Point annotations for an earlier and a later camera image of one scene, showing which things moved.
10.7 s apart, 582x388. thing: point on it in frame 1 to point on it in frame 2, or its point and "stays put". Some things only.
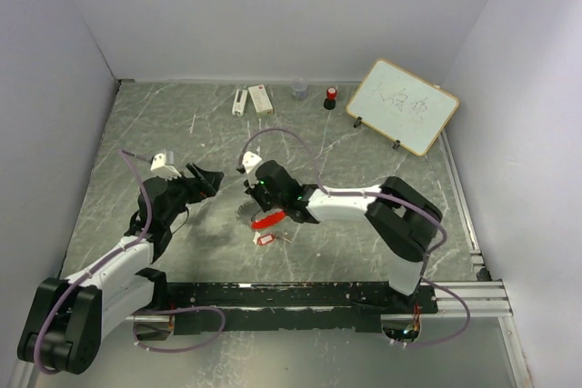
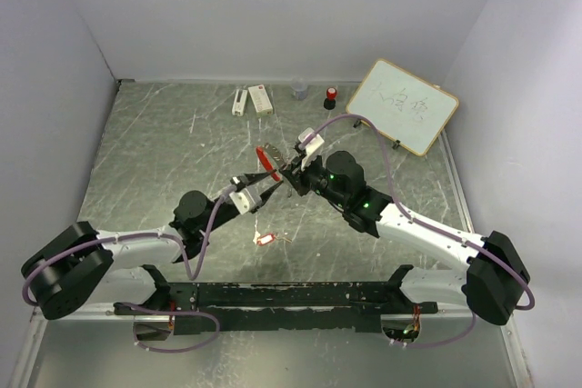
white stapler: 239,103 stays put
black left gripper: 204,184 to 248,178
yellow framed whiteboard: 402,106 stays put
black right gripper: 253,192 to 297,177
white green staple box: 260,99 stays put
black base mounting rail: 292,307 stays put
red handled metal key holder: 267,219 to 270,157
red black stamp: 330,103 stays put
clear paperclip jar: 300,85 stays put
